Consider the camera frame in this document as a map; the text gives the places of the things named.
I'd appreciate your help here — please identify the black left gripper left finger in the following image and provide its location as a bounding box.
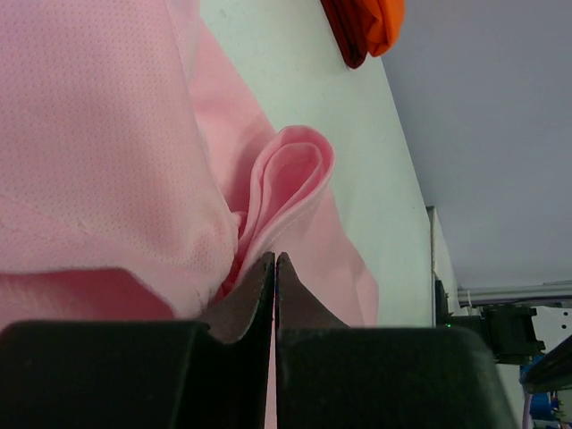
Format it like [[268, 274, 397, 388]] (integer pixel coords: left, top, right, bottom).
[[1, 253, 274, 428]]

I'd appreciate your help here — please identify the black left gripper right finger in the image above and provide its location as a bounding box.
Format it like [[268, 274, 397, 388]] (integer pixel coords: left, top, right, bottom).
[[275, 254, 516, 428]]

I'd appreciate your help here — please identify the pink t shirt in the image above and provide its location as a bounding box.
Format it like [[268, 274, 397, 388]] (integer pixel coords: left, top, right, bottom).
[[1, 1, 378, 428]]

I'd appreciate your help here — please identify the black equipment beyond table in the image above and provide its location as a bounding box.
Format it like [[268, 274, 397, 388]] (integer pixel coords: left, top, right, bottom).
[[434, 280, 571, 393]]

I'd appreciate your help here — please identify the orange folded t shirt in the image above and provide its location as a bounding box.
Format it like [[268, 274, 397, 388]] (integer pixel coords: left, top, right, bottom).
[[363, 0, 406, 57]]

